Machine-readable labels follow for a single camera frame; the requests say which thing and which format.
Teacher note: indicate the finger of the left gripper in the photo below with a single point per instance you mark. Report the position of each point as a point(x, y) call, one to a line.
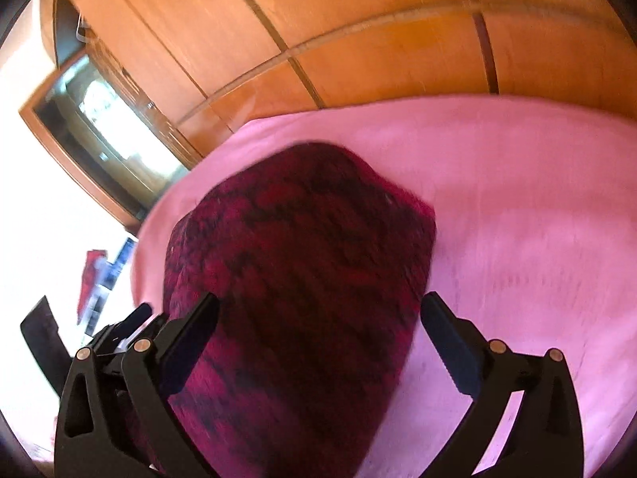
point(134, 320)

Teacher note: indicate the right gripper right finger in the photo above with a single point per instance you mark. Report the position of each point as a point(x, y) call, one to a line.
point(524, 418)

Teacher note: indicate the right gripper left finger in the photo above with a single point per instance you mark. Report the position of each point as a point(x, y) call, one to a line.
point(124, 427)

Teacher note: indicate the dark red patterned sweater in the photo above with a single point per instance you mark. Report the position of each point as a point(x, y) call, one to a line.
point(319, 264)

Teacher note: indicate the red and blue clothes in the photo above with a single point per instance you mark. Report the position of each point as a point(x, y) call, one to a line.
point(99, 277)

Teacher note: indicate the black object at left edge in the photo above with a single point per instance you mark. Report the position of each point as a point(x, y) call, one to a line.
point(40, 332)

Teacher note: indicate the wood framed mirror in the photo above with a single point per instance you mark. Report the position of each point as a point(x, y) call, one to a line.
point(108, 137)

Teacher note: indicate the pink bed sheet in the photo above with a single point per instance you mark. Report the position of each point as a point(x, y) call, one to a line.
point(535, 206)

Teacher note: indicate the wooden panelled headboard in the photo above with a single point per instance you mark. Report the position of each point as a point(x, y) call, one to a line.
point(203, 68)

